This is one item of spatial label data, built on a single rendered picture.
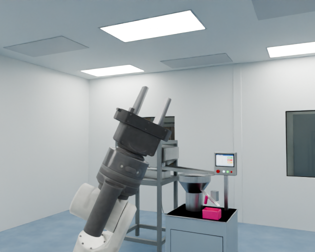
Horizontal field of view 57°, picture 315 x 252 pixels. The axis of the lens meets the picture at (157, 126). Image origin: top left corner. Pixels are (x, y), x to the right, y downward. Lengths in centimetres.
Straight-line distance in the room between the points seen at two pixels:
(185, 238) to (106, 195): 255
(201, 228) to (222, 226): 21
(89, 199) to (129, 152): 12
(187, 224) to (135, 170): 248
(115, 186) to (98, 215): 6
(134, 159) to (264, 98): 503
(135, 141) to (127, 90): 591
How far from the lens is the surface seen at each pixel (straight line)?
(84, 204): 59
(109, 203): 54
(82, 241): 66
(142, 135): 57
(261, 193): 557
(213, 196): 313
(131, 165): 56
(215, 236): 296
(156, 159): 392
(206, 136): 567
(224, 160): 319
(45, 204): 620
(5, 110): 551
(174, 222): 307
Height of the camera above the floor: 155
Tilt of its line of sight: 2 degrees up
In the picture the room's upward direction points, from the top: straight up
